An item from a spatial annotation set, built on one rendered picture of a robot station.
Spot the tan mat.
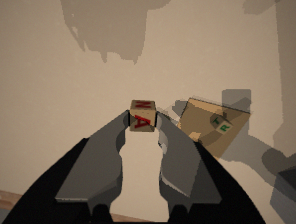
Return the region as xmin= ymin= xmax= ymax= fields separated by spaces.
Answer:
xmin=177 ymin=98 xmax=252 ymax=161

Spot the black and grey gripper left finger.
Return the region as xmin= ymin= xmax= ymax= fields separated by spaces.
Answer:
xmin=2 ymin=110 xmax=130 ymax=224

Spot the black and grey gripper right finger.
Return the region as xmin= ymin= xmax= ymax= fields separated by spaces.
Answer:
xmin=155 ymin=111 xmax=266 ymax=224

